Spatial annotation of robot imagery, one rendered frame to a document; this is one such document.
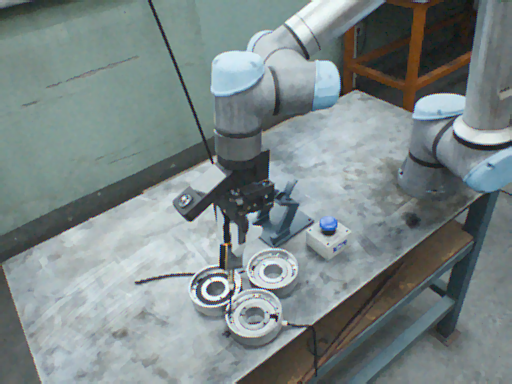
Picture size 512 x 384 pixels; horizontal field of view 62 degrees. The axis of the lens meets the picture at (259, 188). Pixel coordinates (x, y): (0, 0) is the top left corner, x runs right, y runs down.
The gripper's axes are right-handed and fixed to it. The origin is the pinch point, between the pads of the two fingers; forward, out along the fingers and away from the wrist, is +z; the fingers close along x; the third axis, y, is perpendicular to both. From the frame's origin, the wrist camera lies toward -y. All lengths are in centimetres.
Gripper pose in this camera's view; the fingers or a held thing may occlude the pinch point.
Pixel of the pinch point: (230, 247)
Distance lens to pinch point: 80.6
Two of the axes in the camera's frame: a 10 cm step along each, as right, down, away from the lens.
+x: -5.8, -4.8, 6.6
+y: 8.1, -3.2, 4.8
